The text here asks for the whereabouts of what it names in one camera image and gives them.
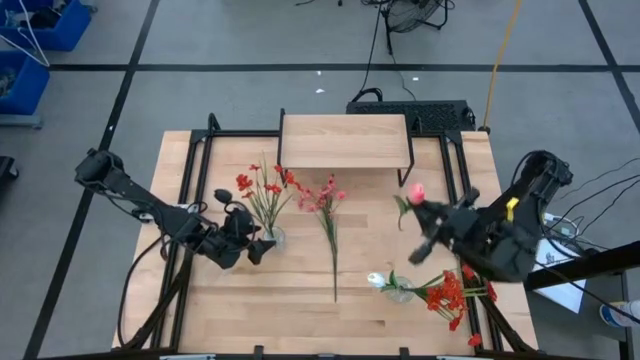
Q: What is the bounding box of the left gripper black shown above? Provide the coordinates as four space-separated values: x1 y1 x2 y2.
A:
197 208 277 270

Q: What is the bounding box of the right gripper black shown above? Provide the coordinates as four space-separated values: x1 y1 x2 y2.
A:
408 187 481 266

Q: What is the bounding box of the clear glass vase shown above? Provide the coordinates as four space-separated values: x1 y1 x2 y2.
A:
262 225 287 251
384 275 416 305

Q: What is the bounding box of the pink artificial tulip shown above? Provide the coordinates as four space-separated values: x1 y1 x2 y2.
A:
393 182 427 232

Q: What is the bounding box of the sparse red flower spray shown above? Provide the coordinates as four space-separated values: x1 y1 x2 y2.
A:
235 159 301 241

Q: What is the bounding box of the black artificial tulip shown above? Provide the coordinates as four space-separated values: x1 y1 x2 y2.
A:
213 187 236 216

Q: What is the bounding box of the dense red flower bunch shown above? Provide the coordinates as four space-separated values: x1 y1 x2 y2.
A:
412 264 499 349

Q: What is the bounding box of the white artificial tulip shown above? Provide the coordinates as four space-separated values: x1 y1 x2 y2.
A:
367 271 401 294

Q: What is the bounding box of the pink flower spray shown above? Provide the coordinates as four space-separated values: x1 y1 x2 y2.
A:
294 174 349 304

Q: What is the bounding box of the black perforated box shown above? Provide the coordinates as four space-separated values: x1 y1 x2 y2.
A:
346 99 476 134

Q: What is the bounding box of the yellow white connector cluster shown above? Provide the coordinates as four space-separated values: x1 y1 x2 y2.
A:
542 212 581 241

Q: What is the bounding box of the white paper sheet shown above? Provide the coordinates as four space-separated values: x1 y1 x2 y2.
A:
527 233 587 315

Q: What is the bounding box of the black desk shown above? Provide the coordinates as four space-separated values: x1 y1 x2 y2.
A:
522 242 640 360

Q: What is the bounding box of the white blue bottle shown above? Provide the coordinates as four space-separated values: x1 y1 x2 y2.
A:
598 299 640 329

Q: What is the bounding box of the black floor fan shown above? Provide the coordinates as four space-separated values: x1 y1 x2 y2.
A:
382 0 451 54

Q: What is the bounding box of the black object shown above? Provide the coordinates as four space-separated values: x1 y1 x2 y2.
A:
0 155 20 181

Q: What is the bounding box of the grey dolly platform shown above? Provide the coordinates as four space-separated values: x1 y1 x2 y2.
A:
0 113 44 129

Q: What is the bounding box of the blue plastic bin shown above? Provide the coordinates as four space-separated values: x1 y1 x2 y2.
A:
0 49 51 116
0 0 94 51

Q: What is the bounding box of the black aluminium table frame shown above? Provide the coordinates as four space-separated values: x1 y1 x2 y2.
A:
119 112 539 359

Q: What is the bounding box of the wooden shelf black metal frame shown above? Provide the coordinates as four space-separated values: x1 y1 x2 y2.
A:
277 108 416 190

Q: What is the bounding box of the black looped cable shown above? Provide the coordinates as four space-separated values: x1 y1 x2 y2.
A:
351 0 384 104

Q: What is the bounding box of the thick black cable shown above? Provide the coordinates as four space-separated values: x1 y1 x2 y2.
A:
524 249 640 326

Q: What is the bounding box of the thin black fan cable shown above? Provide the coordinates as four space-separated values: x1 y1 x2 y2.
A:
388 47 418 101

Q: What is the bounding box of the yellow cable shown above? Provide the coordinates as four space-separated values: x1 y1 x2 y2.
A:
482 0 524 132

